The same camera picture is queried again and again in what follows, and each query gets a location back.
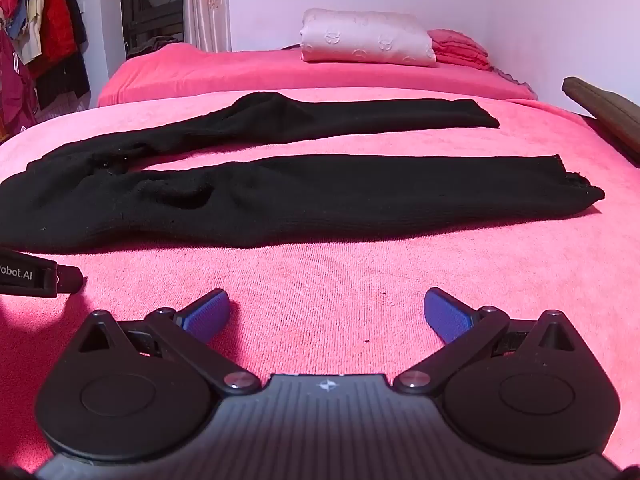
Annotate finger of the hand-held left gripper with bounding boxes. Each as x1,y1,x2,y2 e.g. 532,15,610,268
54,265,85,295

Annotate cream hanging shirt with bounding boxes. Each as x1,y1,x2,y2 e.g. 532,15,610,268
11,0,47,66

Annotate maroon hanging jacket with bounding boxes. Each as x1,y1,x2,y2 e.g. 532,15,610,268
0,30,40,133

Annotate dark cloth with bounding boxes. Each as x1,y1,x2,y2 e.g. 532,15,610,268
126,35,183,59

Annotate black pants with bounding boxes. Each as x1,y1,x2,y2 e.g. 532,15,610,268
0,92,606,256

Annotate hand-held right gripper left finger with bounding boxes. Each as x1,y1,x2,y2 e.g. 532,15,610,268
75,288,262,395

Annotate pink floral curtain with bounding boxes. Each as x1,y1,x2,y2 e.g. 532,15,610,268
184,0,232,54

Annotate red hanging jacket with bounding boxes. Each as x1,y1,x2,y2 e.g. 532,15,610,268
27,0,79,78

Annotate folded pink blanket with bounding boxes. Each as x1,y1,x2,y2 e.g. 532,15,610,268
428,28,492,72

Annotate dark window frame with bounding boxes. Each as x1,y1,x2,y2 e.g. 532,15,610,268
119,0,187,57

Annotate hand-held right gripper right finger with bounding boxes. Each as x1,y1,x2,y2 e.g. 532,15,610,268
393,287,582,395

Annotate black hanging coat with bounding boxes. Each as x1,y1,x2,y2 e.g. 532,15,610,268
35,0,92,111

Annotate folded cream quilt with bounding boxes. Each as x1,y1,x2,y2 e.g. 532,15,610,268
299,8,439,68

